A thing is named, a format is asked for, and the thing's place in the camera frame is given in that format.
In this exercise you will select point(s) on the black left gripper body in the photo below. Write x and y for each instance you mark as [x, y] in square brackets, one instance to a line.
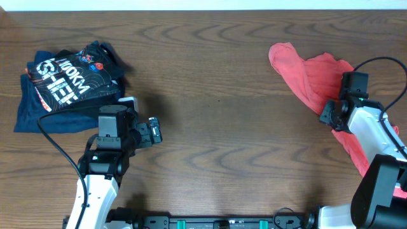
[146, 140]

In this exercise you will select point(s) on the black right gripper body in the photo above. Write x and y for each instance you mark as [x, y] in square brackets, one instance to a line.
[327, 116]

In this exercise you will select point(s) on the orange printed t-shirt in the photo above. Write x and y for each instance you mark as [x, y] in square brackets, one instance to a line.
[315, 81]

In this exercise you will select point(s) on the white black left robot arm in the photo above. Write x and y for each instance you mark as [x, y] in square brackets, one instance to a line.
[105, 161]

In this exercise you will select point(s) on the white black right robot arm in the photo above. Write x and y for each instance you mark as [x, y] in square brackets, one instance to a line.
[374, 204]

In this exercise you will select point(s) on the black graphic folded t-shirt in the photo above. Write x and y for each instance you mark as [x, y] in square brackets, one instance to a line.
[69, 79]

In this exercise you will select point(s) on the navy blue folded garment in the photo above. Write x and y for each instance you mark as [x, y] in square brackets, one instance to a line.
[33, 118]

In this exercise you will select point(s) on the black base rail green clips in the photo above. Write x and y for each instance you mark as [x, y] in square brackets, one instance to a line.
[219, 222]

